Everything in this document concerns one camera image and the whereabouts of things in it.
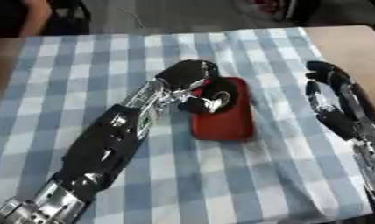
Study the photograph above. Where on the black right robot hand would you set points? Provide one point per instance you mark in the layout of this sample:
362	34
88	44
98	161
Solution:
338	121

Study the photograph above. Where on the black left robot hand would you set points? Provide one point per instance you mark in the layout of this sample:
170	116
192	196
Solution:
184	74

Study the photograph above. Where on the red rectangular phone case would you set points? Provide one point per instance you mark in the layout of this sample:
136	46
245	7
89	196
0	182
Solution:
226	122

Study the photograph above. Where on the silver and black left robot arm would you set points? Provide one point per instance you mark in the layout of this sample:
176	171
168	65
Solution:
101	148

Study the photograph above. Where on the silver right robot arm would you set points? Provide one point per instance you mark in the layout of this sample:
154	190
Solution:
372	163

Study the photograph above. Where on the black and red bag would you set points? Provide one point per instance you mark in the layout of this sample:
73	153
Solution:
277	8

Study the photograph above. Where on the person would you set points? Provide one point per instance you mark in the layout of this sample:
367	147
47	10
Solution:
14	14

